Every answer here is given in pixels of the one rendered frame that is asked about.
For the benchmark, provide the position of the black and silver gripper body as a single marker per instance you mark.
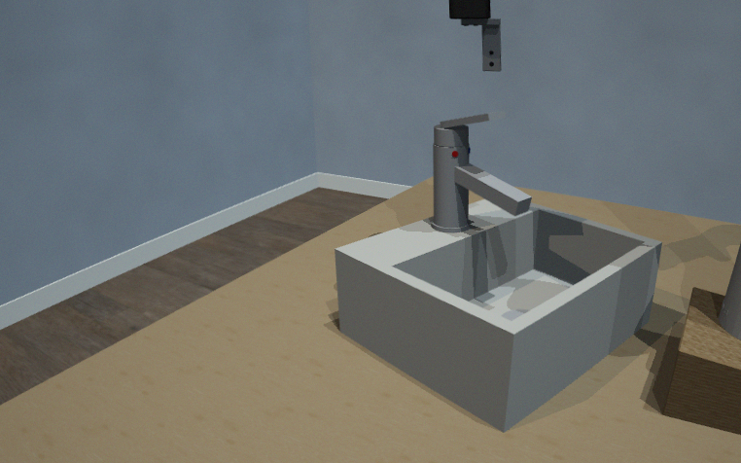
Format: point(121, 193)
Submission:
point(469, 8)

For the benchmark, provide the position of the grey square sink basin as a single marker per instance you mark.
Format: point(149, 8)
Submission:
point(393, 299)

